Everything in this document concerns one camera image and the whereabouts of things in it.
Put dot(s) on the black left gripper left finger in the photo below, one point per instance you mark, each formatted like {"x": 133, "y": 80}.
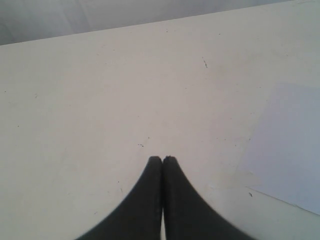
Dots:
{"x": 139, "y": 215}

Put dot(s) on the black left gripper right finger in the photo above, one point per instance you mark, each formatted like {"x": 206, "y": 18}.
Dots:
{"x": 187, "y": 216}

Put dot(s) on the white paper sheet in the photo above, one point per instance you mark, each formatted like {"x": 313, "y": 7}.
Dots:
{"x": 283, "y": 154}

